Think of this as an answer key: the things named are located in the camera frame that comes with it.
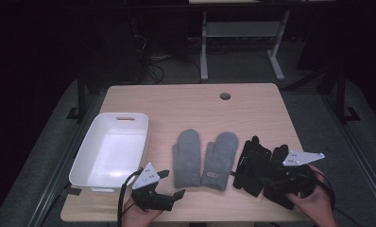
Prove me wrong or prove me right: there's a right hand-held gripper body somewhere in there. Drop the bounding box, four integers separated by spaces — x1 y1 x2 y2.
272 149 326 201

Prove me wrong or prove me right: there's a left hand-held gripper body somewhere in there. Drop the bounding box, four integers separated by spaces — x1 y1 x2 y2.
130 162 175 213

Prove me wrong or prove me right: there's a black glove with light print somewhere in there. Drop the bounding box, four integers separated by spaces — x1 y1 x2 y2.
262 144 316 211

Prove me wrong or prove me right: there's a plain grey mitten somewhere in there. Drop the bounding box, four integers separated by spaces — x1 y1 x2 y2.
172 128 202 189

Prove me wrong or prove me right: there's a black glove with side tab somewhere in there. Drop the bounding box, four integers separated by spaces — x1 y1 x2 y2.
230 135 273 199

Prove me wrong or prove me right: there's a white plastic bin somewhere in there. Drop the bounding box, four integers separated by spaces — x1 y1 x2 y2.
68 112 150 194

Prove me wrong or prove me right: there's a grey mitten with label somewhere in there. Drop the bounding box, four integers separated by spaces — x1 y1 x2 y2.
200 131 240 192

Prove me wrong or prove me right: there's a person's left hand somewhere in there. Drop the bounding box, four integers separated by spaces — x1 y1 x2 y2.
121 198 163 227

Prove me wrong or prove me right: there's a person's right hand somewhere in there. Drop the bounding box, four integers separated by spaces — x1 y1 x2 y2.
284 164 339 227

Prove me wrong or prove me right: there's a black metal stand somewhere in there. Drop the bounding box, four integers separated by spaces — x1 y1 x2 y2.
334 67 361 123
65 70 87 121

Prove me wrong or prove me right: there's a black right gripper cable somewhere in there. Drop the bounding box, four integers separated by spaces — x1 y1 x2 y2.
315 169 362 227

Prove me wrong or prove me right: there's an aluminium floor rail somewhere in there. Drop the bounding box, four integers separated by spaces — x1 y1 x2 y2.
26 91 102 227
321 93 376 218

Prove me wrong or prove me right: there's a black table edge bracket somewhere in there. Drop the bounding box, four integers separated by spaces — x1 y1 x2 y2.
60 184 82 197

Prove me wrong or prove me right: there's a tangle of floor cables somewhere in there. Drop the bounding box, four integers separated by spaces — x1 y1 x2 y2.
132 32 203 85

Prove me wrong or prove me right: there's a white metal desk frame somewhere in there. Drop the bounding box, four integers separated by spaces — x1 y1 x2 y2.
199 9 292 83

